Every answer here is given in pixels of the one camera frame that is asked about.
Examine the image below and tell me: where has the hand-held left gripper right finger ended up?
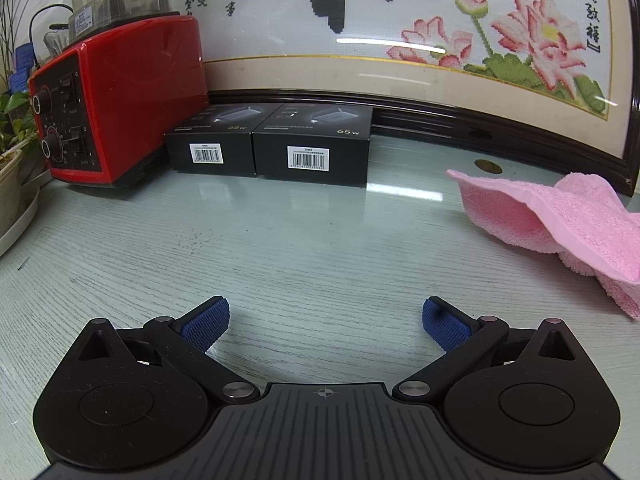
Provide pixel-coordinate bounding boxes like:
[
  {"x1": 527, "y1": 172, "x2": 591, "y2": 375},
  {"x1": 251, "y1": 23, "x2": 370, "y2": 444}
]
[{"x1": 392, "y1": 296, "x2": 576, "y2": 404}]

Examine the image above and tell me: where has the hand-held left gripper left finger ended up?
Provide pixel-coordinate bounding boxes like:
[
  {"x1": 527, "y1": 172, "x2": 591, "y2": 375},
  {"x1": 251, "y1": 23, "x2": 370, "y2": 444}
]
[{"x1": 75, "y1": 296, "x2": 258, "y2": 404}]

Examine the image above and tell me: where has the pink towel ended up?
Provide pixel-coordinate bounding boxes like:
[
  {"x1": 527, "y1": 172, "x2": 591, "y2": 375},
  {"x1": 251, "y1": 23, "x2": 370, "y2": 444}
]
[{"x1": 446, "y1": 169, "x2": 640, "y2": 321}]

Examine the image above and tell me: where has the black charger box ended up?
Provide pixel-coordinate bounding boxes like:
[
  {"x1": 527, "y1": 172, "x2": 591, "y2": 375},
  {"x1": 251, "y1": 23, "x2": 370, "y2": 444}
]
[
  {"x1": 251, "y1": 102, "x2": 375, "y2": 189},
  {"x1": 165, "y1": 104, "x2": 284, "y2": 177}
]

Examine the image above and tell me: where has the white pot saucer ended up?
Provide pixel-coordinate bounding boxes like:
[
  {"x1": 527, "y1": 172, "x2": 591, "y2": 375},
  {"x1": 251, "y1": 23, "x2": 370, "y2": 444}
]
[{"x1": 0, "y1": 184, "x2": 42, "y2": 259}]

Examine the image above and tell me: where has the beige plant pot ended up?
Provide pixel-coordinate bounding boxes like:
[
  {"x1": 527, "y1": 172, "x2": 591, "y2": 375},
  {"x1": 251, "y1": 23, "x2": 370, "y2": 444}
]
[{"x1": 0, "y1": 150, "x2": 26, "y2": 235}]

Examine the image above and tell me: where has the red blender base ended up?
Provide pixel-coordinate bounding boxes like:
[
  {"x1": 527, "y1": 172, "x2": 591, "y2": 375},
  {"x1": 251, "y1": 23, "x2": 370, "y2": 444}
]
[{"x1": 27, "y1": 12, "x2": 211, "y2": 189}]

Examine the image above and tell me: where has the framed cross-stitch lotus picture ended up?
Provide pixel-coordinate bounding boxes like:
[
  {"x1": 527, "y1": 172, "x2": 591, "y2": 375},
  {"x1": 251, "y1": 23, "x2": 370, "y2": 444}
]
[{"x1": 165, "y1": 0, "x2": 640, "y2": 199}]

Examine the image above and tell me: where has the green potted plant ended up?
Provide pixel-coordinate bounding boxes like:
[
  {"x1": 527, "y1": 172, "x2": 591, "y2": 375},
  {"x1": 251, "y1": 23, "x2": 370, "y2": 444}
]
[{"x1": 0, "y1": 0, "x2": 40, "y2": 156}]

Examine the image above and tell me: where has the black power cable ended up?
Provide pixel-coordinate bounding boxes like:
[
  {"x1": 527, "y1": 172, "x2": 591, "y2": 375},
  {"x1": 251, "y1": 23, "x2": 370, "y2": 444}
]
[{"x1": 29, "y1": 4, "x2": 76, "y2": 70}]

